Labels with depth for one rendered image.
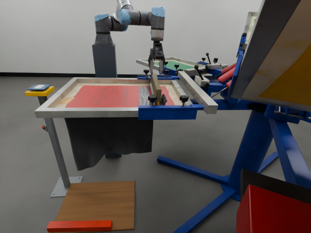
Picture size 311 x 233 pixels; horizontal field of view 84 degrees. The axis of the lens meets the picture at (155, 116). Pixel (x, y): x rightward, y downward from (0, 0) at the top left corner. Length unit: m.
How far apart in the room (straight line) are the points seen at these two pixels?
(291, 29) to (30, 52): 5.47
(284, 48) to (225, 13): 4.99
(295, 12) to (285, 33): 0.05
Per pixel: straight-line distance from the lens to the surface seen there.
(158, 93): 0.96
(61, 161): 1.69
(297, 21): 0.33
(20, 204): 1.97
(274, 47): 0.39
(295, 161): 0.88
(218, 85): 1.21
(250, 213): 0.36
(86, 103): 1.07
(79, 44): 5.09
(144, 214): 1.62
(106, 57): 1.61
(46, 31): 5.33
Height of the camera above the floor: 1.37
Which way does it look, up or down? 28 degrees down
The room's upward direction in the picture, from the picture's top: 3 degrees clockwise
